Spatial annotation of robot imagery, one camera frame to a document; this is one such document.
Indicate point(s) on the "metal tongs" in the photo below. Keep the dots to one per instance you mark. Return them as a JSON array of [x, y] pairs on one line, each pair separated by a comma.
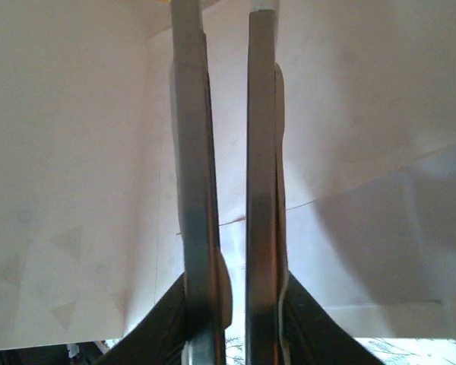
[[194, 152]]

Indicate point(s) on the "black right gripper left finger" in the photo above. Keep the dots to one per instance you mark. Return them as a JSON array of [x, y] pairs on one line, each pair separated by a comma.
[[156, 334]]

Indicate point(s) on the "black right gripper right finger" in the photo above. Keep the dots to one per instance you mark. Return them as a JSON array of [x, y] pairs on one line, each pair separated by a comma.
[[319, 338]]

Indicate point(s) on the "white paper bag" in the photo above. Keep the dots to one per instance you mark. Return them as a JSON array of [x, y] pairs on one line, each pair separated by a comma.
[[80, 114]]

